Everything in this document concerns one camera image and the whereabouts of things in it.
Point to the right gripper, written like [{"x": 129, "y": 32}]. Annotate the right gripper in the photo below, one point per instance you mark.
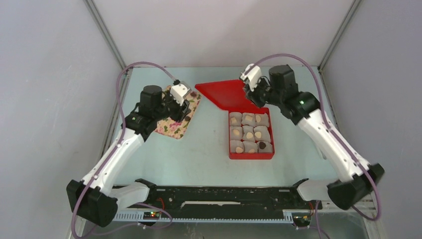
[{"x": 253, "y": 95}]

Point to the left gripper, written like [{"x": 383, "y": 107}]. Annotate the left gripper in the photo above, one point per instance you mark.
[{"x": 181, "y": 111}]

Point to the floral tray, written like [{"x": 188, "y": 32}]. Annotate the floral tray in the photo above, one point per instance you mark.
[{"x": 177, "y": 130}]

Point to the red box lid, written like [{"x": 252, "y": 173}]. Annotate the red box lid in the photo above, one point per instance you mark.
[{"x": 227, "y": 95}]

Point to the red chocolate box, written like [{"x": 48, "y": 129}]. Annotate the red chocolate box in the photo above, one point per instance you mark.
[{"x": 251, "y": 128}]

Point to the metal tongs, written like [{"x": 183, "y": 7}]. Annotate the metal tongs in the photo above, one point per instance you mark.
[{"x": 321, "y": 154}]

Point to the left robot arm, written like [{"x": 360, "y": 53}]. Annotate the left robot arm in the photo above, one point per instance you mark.
[{"x": 94, "y": 197}]

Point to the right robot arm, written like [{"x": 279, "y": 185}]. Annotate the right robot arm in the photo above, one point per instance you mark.
[{"x": 355, "y": 175}]

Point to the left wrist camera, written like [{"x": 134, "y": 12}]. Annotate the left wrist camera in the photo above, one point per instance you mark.
[{"x": 179, "y": 92}]

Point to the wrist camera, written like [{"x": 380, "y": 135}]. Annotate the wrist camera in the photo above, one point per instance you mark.
[
  {"x": 250, "y": 76},
  {"x": 179, "y": 92}
]

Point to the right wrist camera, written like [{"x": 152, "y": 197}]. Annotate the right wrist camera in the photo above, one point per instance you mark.
[{"x": 250, "y": 76}]

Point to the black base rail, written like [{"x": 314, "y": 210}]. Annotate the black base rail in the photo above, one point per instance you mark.
[{"x": 229, "y": 203}]

